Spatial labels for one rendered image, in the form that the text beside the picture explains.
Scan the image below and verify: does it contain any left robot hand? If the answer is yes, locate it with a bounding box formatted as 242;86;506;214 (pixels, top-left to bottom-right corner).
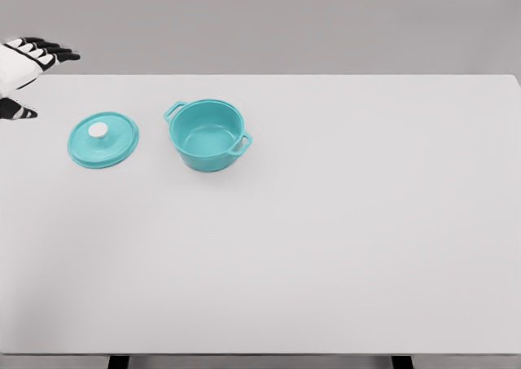
0;37;81;121

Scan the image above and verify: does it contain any teal pot lid white knob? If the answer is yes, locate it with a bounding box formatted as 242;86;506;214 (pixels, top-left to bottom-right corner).
67;111;140;169

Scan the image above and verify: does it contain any teal pot with handles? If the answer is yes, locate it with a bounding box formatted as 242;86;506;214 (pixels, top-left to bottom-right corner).
163;98;254;173

